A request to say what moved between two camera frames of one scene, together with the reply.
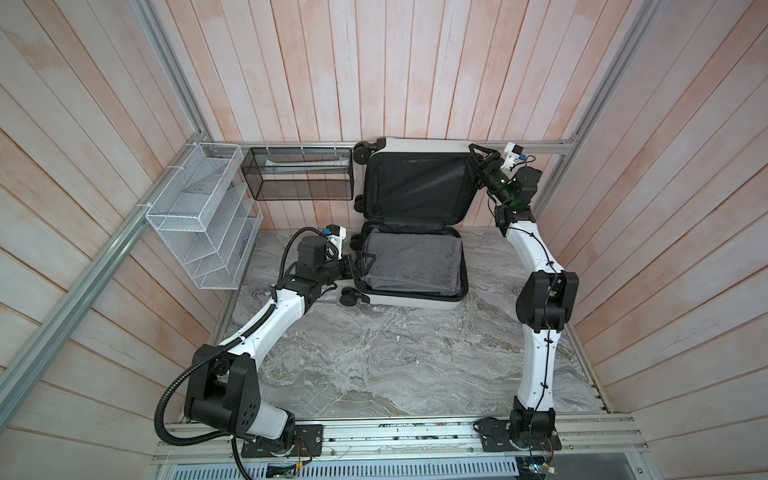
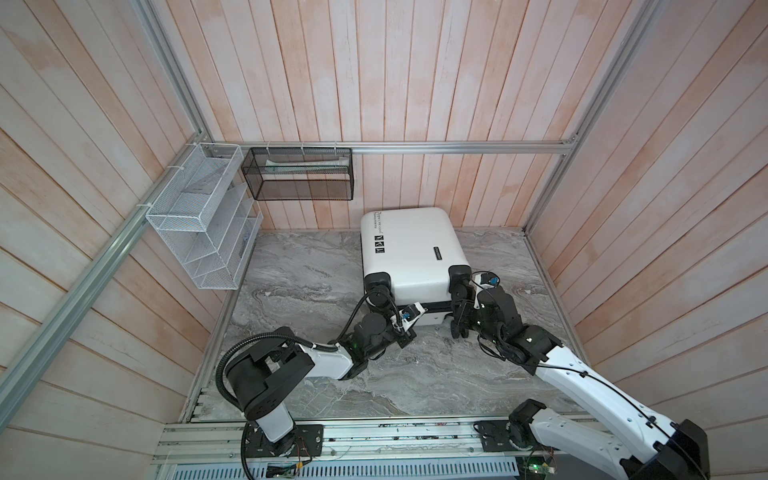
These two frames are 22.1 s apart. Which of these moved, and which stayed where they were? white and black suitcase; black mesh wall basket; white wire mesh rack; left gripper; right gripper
Moved: right gripper; left gripper; white and black suitcase
Stayed: black mesh wall basket; white wire mesh rack
